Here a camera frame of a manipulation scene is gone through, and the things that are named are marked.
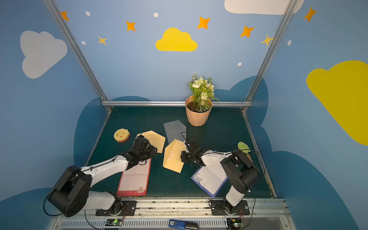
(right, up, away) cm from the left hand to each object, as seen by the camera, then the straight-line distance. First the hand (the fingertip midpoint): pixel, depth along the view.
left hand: (159, 150), depth 90 cm
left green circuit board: (-19, -33, -19) cm, 42 cm away
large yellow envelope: (-5, +5, +11) cm, 13 cm away
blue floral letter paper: (+32, -16, -4) cm, 36 cm away
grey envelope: (+9, +12, +18) cm, 24 cm away
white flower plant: (+28, +38, -1) cm, 47 cm away
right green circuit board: (+42, -33, -19) cm, 57 cm away
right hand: (+15, -4, +3) cm, 16 cm away
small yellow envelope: (+8, -6, +3) cm, 11 cm away
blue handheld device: (+15, -31, -23) cm, 42 cm away
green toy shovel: (+58, -1, +8) cm, 59 cm away
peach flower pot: (+26, +27, +15) cm, 40 cm away
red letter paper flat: (-14, -17, -5) cm, 23 cm away
